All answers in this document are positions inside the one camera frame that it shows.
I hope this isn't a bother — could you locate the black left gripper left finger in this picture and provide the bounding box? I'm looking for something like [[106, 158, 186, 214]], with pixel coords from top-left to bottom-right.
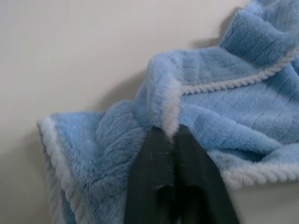
[[123, 125, 181, 224]]

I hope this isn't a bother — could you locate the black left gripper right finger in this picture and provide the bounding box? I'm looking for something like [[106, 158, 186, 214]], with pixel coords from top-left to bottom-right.
[[174, 124, 242, 224]]

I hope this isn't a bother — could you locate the light blue fluffy towel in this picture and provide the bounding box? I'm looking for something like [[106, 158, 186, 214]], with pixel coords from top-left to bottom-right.
[[36, 0, 299, 224]]

